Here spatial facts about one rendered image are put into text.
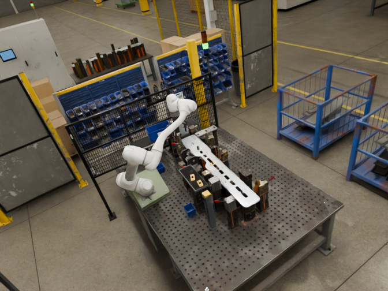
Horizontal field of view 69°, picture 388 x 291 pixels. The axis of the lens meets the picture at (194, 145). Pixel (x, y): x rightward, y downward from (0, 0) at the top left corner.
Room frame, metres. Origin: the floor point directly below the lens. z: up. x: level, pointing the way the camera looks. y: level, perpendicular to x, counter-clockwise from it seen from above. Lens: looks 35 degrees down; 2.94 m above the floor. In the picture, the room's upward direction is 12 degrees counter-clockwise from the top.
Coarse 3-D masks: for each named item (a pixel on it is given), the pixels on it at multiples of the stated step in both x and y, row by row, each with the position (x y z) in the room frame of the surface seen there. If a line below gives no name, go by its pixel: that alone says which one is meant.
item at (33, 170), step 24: (0, 96) 3.60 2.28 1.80; (24, 96) 3.70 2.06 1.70; (0, 120) 3.53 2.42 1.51; (24, 120) 3.64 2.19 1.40; (48, 120) 3.73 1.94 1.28; (0, 144) 3.47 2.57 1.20; (24, 144) 3.58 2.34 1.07; (48, 144) 3.69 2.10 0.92; (0, 168) 3.40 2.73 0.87; (24, 168) 3.50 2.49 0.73; (48, 168) 3.63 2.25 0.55; (72, 168) 3.73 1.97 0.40; (0, 192) 3.33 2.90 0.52; (24, 192) 3.43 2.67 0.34; (48, 192) 3.54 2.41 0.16; (0, 216) 3.22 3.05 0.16
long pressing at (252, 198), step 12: (192, 144) 2.81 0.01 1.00; (204, 144) 2.75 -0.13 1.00; (216, 156) 2.49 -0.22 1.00; (228, 168) 2.25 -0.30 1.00; (228, 180) 2.07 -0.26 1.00; (240, 180) 2.04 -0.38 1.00; (240, 192) 1.87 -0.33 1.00; (252, 192) 1.84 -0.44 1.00; (240, 204) 1.74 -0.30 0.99; (252, 204) 1.71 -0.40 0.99
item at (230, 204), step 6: (228, 198) 1.78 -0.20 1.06; (234, 198) 1.76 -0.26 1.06; (228, 204) 1.72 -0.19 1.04; (234, 204) 1.74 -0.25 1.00; (228, 210) 1.73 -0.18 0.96; (234, 210) 1.74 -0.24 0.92; (228, 216) 1.76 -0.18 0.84; (234, 216) 1.74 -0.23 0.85; (228, 222) 1.77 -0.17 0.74; (234, 222) 1.73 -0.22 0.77
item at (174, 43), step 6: (210, 30) 6.47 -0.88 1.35; (216, 30) 6.37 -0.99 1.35; (222, 30) 6.31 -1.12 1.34; (174, 36) 6.58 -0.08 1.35; (192, 36) 6.26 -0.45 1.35; (198, 36) 6.17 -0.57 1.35; (210, 36) 6.16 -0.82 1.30; (162, 42) 6.38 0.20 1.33; (168, 42) 6.21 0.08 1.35; (174, 42) 6.11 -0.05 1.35; (180, 42) 6.02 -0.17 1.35; (162, 48) 6.44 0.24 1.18; (168, 48) 6.20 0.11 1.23; (174, 48) 5.94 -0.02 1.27
